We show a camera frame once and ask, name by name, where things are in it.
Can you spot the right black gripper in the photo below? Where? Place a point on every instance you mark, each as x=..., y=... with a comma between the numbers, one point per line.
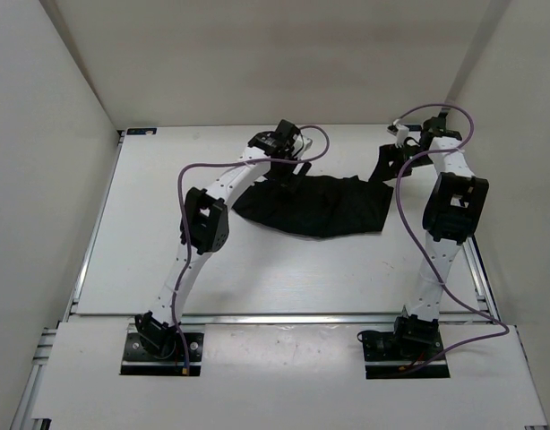
x=382, y=171

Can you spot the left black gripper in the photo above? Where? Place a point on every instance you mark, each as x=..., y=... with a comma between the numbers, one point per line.
x=290, y=180

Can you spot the black pleated skirt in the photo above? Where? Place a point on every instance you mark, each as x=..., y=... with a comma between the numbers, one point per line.
x=318, y=206

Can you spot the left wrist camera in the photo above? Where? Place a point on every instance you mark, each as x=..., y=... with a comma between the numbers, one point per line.
x=301, y=145

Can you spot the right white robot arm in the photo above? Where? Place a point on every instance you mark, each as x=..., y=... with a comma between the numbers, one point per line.
x=451, y=216

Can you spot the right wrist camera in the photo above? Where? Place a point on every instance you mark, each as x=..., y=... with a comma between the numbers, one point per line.
x=399, y=131

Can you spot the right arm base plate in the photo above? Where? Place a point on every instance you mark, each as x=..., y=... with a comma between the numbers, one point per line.
x=401, y=352

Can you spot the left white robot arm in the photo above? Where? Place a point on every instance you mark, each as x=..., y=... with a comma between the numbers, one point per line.
x=204, y=227

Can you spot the left blue corner label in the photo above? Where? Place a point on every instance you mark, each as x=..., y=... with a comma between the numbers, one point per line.
x=142, y=131

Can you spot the right aluminium side rail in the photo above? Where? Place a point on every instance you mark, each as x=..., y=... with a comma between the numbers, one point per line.
x=471, y=250

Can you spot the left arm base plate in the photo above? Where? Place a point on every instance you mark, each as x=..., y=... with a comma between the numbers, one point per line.
x=139, y=359

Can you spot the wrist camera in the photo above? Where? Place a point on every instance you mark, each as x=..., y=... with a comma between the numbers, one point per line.
x=399, y=131
x=301, y=145

